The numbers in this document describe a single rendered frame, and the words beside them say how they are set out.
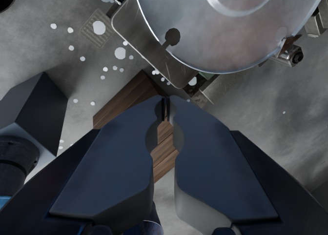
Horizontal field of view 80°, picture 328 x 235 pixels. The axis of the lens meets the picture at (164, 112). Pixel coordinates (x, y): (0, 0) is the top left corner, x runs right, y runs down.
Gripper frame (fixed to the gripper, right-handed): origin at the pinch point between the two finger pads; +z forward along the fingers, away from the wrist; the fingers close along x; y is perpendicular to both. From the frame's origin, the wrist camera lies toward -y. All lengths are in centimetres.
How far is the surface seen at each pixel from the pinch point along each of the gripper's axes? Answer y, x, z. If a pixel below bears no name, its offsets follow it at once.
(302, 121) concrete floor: 97, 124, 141
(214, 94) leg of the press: 17.2, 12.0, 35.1
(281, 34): 0.3, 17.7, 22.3
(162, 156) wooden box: 65, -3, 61
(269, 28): -0.8, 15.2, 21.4
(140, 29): -1.6, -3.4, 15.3
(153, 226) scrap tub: 120, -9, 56
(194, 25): -1.7, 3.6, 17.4
